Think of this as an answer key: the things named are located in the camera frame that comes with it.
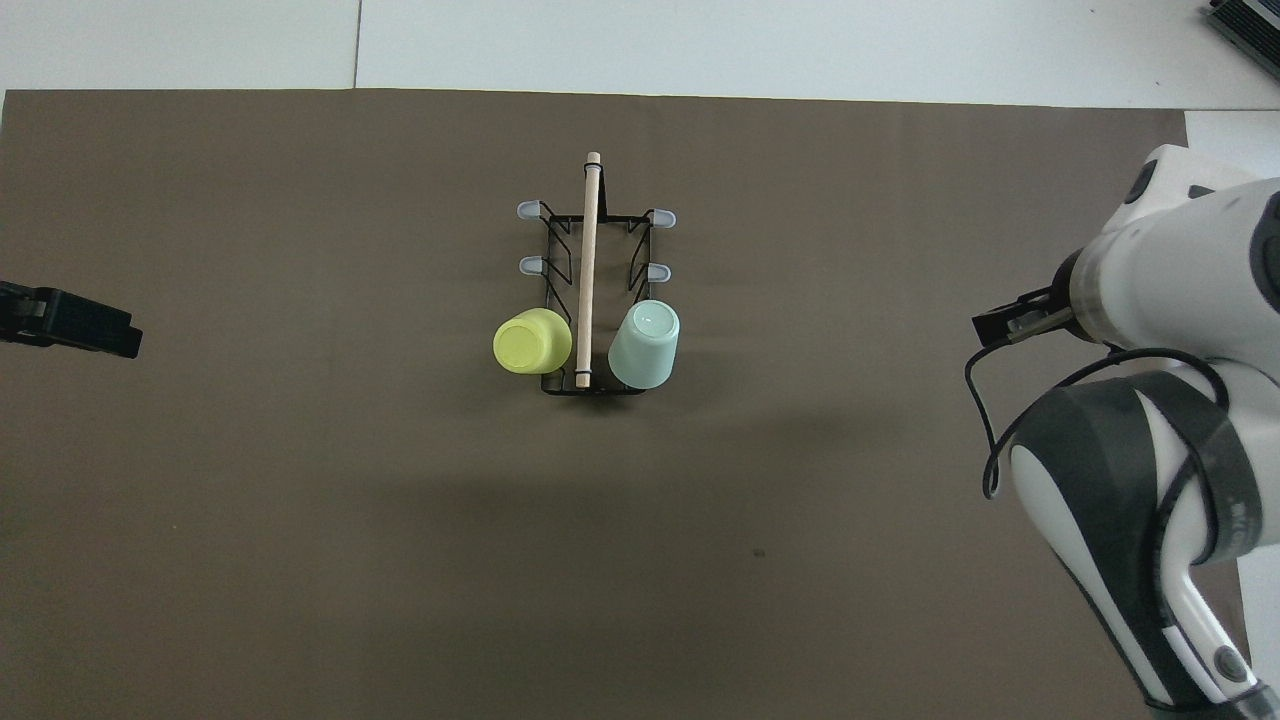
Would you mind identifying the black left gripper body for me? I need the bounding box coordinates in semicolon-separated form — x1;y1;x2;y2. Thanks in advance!
0;280;49;345

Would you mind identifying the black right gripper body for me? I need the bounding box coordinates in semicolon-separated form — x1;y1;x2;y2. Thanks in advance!
1030;270;1083;343

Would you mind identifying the pale green plastic cup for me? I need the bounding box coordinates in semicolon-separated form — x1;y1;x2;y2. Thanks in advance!
607;299;682;390

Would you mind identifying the yellow plastic cup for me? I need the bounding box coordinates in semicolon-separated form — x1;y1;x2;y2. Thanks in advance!
493;306;574;376

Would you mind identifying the brown paper table mat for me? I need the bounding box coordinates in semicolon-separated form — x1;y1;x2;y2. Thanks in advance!
0;88;1259;720

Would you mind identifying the grey ribbed device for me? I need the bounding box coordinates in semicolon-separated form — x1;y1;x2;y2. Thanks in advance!
1204;0;1280;54

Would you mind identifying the black wire cup rack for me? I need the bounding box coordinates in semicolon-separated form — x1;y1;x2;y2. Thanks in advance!
516;151;678;398

